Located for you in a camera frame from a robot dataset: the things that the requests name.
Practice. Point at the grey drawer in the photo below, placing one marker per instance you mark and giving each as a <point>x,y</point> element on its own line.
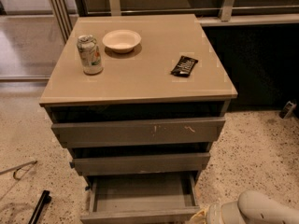
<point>141,164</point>
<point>165,198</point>
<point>138,132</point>

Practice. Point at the grey bottom drawer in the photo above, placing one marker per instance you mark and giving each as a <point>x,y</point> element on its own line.
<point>165,198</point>

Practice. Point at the small grey device on floor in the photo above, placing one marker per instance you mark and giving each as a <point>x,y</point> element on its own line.
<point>288,109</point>

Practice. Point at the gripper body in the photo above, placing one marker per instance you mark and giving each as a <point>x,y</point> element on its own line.
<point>214,215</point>

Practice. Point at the grey middle drawer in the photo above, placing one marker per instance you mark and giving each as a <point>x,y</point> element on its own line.
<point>141,164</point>

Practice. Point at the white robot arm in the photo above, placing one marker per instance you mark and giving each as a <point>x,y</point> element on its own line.
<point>251,207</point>

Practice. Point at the wooden counter with metal brackets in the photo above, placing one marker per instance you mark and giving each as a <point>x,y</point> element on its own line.
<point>209,12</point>

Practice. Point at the white bowl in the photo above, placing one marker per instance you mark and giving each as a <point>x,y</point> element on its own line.
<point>121,41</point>

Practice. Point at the black candy bar wrapper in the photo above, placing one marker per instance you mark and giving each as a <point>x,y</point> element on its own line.
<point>184,66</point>

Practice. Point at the metal frame post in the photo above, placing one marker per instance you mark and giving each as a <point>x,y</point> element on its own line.
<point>60,12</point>

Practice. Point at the white green soda can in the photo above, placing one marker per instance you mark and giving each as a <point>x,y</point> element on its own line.
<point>89,53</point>

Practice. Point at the grey drawer cabinet beige top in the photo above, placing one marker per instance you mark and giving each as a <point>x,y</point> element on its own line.
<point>139,85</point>

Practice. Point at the grey metal rod on floor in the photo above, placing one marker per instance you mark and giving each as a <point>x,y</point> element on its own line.
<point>18,167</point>

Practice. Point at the grey top drawer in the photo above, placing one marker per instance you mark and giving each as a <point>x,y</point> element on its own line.
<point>138,132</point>

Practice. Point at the black bar on floor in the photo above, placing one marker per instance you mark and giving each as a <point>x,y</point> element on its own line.
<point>43,200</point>

